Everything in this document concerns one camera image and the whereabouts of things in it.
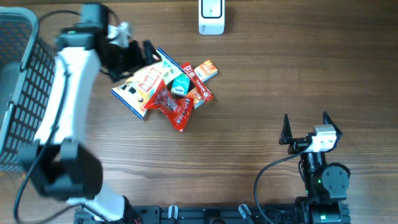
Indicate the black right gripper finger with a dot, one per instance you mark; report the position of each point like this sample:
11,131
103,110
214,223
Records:
286,130
328,120

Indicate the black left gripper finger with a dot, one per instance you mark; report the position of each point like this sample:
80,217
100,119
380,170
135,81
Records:
151,55
134,55

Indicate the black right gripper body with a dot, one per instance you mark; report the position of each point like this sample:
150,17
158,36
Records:
298,144

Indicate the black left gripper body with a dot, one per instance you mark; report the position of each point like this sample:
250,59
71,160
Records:
119,62

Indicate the blue yellow snack bag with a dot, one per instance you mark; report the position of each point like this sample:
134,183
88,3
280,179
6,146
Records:
136,90

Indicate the small teal box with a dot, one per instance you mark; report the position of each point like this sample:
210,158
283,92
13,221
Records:
181,85

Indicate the red chocolate wafer bar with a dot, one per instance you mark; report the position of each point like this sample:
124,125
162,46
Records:
205,93

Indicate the small orange box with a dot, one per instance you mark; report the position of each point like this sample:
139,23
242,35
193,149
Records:
206,70
197,98

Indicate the red candy bag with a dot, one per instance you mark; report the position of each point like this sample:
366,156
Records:
177,111

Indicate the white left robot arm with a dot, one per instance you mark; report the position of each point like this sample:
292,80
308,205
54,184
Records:
57,162

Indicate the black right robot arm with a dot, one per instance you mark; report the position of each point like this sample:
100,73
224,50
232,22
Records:
325,183

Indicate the white barcode scanner box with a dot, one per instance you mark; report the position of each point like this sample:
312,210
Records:
211,17

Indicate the grey plastic shopping basket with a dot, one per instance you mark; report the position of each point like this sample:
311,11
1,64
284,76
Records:
27,73

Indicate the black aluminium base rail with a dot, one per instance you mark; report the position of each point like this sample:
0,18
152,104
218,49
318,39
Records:
276,213

